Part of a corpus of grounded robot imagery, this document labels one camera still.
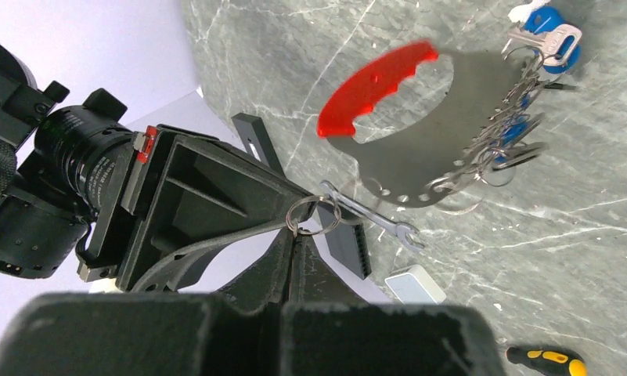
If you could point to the yellow black screwdriver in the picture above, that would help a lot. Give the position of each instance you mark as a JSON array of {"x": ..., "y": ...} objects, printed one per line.
[{"x": 548, "y": 360}]

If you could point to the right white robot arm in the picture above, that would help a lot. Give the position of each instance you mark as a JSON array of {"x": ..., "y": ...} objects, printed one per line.
[{"x": 51, "y": 156}]

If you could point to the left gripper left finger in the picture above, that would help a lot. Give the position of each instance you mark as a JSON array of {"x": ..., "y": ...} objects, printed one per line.
[{"x": 264, "y": 280}]

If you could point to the black box left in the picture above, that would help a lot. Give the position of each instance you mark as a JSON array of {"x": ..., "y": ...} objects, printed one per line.
[{"x": 347, "y": 242}]

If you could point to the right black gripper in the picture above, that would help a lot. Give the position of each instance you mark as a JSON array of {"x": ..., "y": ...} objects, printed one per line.
[{"x": 174, "y": 200}]

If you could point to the silver open-end wrench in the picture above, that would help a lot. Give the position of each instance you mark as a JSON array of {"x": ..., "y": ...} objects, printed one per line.
[{"x": 405, "y": 232}]

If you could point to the grey key holder red handle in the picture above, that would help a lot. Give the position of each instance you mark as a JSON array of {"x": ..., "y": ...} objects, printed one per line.
[{"x": 478, "y": 127}]

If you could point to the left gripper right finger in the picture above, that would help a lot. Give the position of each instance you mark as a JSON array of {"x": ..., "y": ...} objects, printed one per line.
[{"x": 315, "y": 286}]

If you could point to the small white plastic box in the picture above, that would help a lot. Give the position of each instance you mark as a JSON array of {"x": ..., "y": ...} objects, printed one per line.
[{"x": 414, "y": 285}]

